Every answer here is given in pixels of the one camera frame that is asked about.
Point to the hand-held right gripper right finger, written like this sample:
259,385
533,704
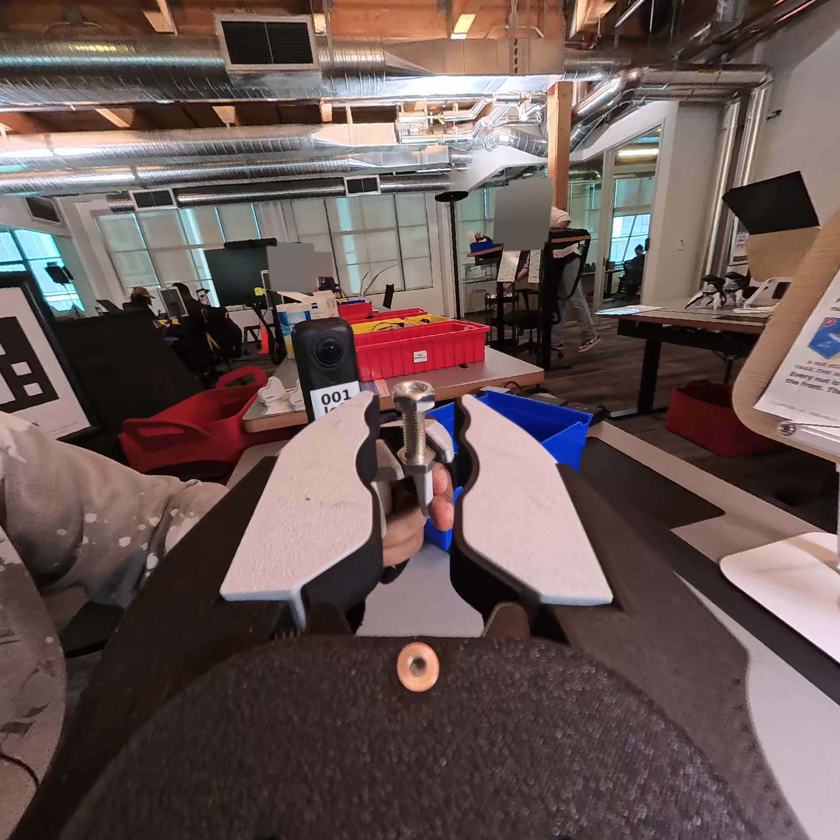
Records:
525,512

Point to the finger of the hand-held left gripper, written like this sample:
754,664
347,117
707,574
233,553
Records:
388,482
443,443

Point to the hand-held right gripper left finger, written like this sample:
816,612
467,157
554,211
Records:
308,512

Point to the silver hex nut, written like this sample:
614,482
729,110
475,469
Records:
415,464

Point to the silver hex bolt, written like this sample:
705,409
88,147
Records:
413,420

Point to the blue plastic bin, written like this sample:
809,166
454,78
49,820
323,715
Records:
551,433

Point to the person's left forearm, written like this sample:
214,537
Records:
98,512

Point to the blue white wipes canister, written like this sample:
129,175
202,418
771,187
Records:
294,334

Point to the white tissue box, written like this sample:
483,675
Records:
315,307

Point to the white charging dock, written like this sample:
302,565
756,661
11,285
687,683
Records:
271,392
298,397

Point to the orange traffic cone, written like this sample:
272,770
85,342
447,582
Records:
265,340

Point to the yellow plastic bin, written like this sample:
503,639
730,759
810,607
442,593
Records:
394,323

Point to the black jacket yellow print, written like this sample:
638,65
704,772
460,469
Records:
210,341

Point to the black rectangular device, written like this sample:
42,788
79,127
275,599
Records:
590,410

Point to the small black vent grille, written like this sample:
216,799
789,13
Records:
362,185
153,198

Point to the black standing desk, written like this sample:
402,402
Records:
485,253

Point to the large black panel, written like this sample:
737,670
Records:
118,367

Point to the red box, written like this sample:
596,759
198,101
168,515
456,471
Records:
715,420

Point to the wooden desk black legs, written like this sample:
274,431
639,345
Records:
682,318

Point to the white black marker board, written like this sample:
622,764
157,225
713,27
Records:
65,420

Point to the wooden poster board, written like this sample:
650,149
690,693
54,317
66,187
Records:
768,354

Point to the black silver desk tools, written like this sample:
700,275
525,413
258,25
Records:
715,292

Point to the white stand rod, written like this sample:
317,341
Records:
837,512

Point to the person's grey printed sweatshirt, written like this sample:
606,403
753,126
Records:
26,656

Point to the ceiling vent grille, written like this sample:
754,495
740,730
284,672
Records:
266,43

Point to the printed instruction poster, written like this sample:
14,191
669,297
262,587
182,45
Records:
814,367

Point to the white tablet stand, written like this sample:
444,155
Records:
768,292

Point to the small wooden board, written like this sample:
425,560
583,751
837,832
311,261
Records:
781,256

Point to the small black panel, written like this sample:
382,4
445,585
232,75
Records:
771,203

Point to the black wall screen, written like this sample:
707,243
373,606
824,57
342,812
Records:
236,275

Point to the slim silver ventilation duct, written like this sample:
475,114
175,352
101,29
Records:
262,191

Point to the wooden support post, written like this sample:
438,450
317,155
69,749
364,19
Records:
560,144

